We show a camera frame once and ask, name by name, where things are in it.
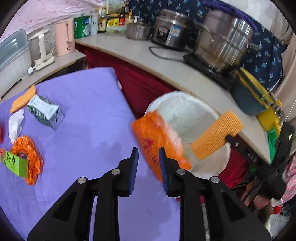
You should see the white cylindrical bottle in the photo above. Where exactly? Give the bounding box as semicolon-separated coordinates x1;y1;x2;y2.
90;11;99;36

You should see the orange snack bag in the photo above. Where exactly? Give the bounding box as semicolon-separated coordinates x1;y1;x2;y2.
132;111;192;181

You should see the purple tablecloth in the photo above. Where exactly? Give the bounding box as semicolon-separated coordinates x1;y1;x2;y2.
1;67;180;240

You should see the orange snack wrapper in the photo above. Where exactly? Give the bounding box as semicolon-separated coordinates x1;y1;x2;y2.
11;136;43;186

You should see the white lined trash bin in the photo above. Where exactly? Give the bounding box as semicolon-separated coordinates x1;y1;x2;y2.
146;91;230;179

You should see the dark teal pan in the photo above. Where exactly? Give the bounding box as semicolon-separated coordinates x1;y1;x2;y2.
230;68;273;116

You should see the white crumpled tissue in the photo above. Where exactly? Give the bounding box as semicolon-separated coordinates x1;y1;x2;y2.
9;109;24;144

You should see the green cardboard tea box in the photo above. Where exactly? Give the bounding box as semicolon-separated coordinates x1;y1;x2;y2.
1;148;28;178

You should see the red plastic bag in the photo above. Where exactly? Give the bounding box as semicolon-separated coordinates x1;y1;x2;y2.
0;127;3;143

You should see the steel rice cooker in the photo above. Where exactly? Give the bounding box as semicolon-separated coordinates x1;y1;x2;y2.
151;9;194;51

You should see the small steel pot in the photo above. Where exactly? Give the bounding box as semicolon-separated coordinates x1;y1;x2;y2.
125;19;153;41

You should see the green tin can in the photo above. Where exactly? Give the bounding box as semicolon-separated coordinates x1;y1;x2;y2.
74;16;90;39

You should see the green white milk carton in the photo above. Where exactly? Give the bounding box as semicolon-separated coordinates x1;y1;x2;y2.
27;94;64;130

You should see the dark soy sauce bottle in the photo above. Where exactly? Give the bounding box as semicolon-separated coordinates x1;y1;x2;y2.
98;7;107;33

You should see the white glass electric kettle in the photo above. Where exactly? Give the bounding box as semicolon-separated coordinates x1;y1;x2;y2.
29;30;55;71

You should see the black induction cooktop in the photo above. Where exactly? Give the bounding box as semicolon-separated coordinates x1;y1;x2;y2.
183;53;234;91

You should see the white power plug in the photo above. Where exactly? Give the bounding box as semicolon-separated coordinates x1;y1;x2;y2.
28;67;35;75

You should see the grey lidded dish rack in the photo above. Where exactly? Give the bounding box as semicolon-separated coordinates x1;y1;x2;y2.
0;29;32;96

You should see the steel stacked steamer pot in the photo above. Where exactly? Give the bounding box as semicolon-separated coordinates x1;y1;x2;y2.
193;8;261;72

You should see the pink electric kettle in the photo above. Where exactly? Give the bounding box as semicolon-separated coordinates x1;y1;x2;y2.
55;18;75;56

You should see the orange foam net sleeve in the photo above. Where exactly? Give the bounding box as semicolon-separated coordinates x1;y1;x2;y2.
190;110;244;160
10;84;37;113

